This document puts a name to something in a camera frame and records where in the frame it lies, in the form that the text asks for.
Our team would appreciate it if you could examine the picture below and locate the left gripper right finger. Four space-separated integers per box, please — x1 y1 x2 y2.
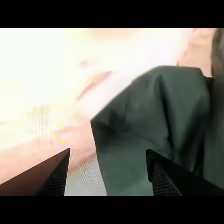
145 148 224 197

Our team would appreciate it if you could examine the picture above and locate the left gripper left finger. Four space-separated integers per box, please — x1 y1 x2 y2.
0 147 71 197

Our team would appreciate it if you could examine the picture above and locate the dark green garment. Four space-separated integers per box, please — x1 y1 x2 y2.
90 28 224 197

